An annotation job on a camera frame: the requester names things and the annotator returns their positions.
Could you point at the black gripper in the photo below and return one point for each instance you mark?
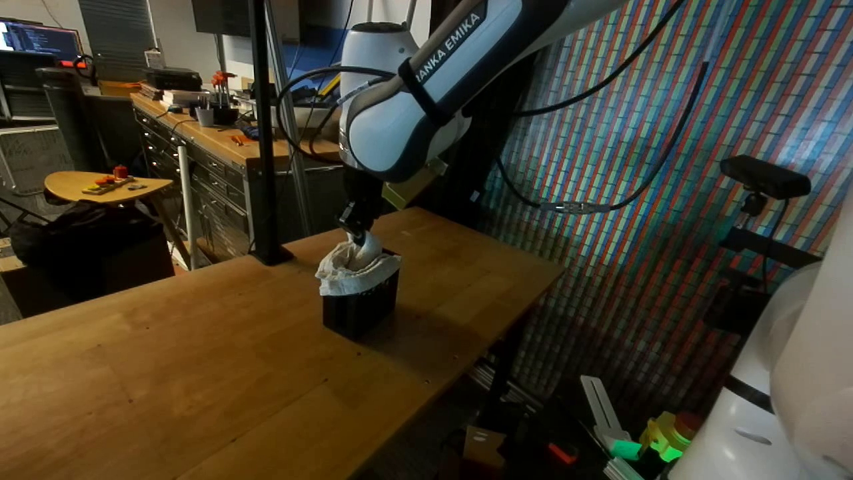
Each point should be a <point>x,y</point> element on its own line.
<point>366,194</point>

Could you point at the grey towel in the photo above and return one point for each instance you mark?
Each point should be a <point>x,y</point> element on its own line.
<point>350,270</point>

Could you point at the black perforated plastic box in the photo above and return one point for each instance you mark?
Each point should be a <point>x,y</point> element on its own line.
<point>361,311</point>

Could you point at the small cardboard box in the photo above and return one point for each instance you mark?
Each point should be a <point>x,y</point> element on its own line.
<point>484,445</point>

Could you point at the silver tripod leg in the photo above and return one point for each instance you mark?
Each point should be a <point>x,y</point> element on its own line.
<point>289,134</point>

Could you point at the black vertical pole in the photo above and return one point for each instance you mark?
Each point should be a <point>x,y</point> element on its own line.
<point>262,134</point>

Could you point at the yellow and black tool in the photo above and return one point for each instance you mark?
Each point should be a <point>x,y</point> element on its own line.
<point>330,87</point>

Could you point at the wooden workbench with drawers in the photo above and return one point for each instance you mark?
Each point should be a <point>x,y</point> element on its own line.
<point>222,142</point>

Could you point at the black pot with red flower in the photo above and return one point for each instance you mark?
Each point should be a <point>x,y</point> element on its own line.
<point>224,113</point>

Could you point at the black case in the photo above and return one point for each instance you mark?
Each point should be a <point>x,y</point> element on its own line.
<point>174,79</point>

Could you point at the round wooden stool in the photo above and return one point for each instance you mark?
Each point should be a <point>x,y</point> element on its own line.
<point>81,185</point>

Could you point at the small red item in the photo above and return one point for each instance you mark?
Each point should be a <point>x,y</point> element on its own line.
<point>561,455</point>

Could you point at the red clamp tool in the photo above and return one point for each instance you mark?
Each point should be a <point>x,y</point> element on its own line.
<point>76,65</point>

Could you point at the green and yellow blocks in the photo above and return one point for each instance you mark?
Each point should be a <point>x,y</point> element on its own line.
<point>662,437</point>

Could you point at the computer monitor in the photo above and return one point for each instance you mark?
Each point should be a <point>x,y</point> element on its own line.
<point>36,41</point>

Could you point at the striped backdrop screen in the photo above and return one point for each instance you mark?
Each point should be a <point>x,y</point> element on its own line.
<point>755,90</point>

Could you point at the yellow-green wrist camera box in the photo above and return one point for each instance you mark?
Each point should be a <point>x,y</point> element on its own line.
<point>417,185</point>

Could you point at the white slotted bracket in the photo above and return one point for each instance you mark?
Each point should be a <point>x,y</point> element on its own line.
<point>599,405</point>

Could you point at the black camera stand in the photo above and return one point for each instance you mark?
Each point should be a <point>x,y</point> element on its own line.
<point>763,249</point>

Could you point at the black exterior camera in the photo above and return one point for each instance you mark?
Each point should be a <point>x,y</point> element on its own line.
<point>763,178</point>

